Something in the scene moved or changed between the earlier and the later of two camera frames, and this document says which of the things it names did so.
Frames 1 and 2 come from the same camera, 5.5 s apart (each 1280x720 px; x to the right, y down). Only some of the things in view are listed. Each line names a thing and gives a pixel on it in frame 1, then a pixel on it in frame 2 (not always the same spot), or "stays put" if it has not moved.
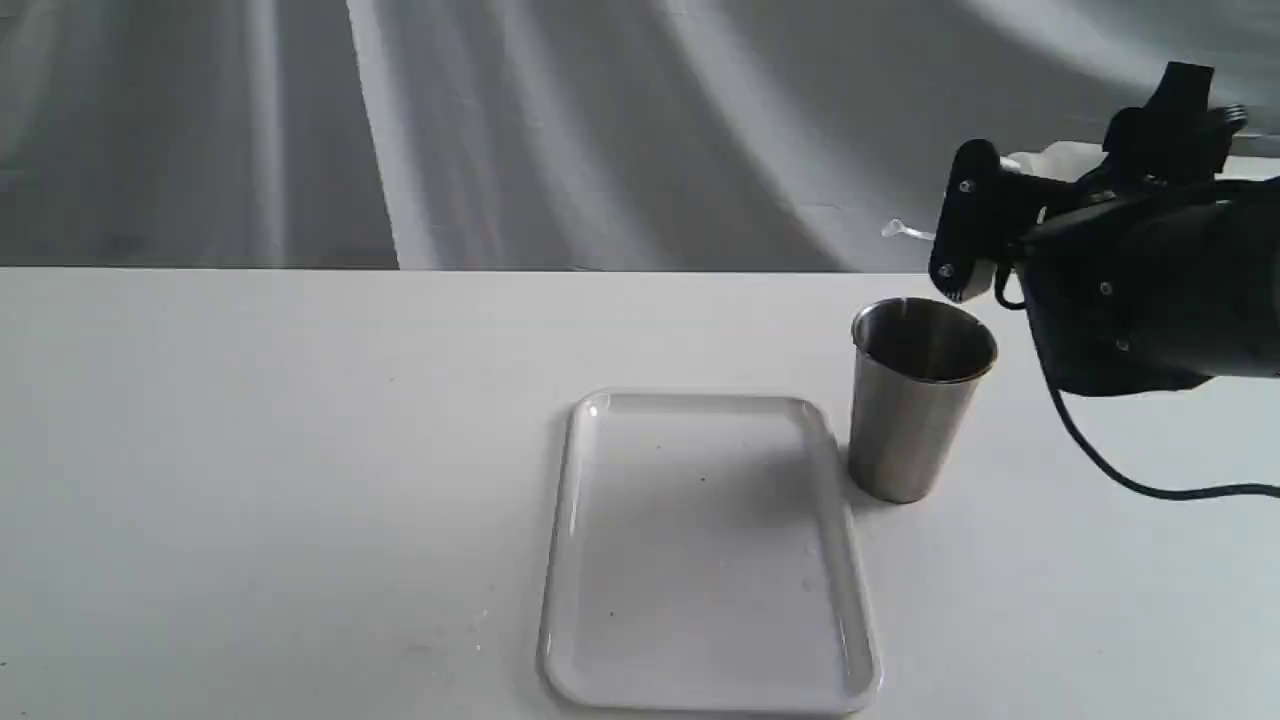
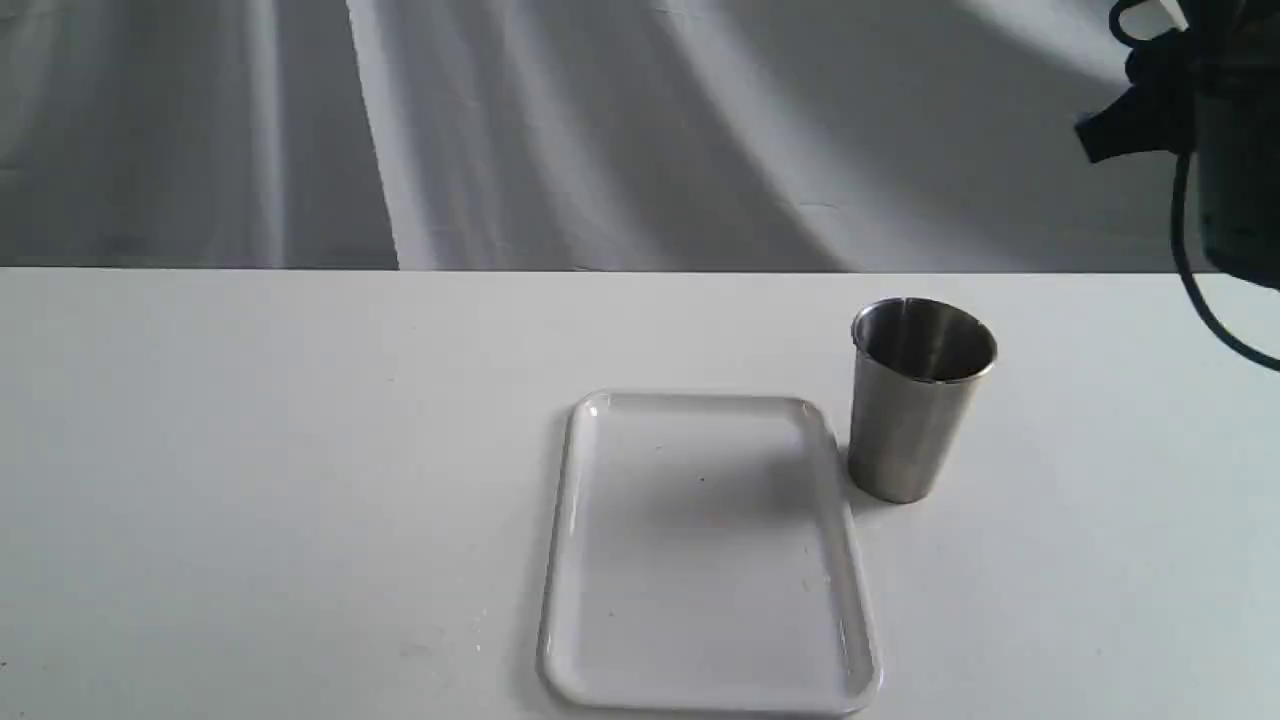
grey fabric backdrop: x=562 y=135 stays put
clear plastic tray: x=703 y=556 stays put
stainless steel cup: x=915 y=370 stays put
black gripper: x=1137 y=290 -> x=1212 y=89
